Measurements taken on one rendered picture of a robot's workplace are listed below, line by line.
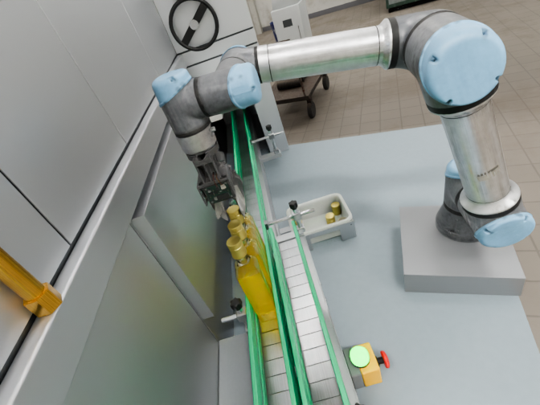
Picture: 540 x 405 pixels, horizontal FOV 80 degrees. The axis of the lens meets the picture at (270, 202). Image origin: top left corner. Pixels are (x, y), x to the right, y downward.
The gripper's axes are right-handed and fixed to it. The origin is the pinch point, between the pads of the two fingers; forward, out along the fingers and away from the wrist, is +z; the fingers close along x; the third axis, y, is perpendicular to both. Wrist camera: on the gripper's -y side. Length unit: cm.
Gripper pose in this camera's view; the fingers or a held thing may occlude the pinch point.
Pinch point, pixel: (234, 211)
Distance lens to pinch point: 82.1
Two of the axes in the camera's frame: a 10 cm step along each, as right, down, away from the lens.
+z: 2.8, 7.6, 5.8
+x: 9.5, -3.0, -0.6
